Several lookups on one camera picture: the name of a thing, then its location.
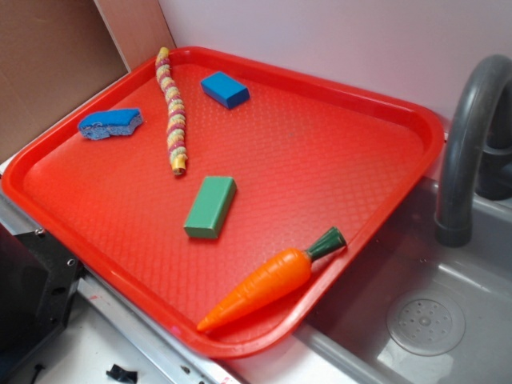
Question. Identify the green rectangular block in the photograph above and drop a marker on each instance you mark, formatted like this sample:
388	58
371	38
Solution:
210	208

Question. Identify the red plastic tray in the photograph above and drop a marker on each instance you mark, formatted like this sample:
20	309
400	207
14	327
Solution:
306	155

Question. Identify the orange plastic toy carrot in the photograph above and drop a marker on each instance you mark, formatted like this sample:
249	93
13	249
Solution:
277	277

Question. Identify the blue rectangular block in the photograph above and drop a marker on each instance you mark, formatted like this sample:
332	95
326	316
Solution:
225	90

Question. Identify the blue sponge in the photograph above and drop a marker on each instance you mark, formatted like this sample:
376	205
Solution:
110	123

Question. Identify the grey plastic sink basin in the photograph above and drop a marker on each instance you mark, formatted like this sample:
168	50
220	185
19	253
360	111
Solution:
408	310

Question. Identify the grey plastic faucet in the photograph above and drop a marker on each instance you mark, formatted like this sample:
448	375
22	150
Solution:
477	157

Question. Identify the black tape scrap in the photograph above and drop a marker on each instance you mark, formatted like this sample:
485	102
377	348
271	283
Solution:
122	375

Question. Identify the brown cardboard panel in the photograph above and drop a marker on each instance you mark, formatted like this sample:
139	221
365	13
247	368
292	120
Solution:
55	55

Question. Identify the black metal bracket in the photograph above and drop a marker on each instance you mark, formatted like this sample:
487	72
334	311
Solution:
39	277

